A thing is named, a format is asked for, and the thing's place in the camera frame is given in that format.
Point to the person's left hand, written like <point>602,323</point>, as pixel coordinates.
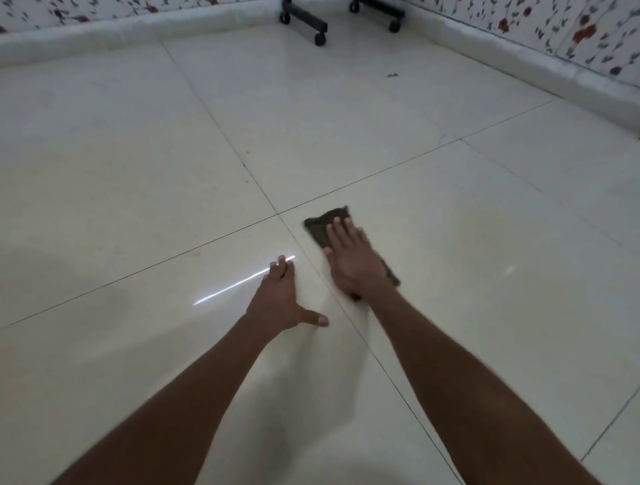
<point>277,302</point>

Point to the person's right hand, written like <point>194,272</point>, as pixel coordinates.
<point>356,260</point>

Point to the person's left thumb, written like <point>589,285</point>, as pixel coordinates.
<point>315,318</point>

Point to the person's right thumb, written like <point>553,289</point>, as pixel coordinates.
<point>330,256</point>

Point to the dark green cleaning cloth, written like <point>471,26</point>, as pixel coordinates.
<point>322,225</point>

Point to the person's right forearm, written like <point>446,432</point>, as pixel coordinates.
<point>480,394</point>

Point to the person's left forearm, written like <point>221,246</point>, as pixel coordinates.
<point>170,399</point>

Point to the black wheeled stand leg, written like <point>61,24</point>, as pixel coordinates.
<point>302,19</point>
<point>377,11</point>

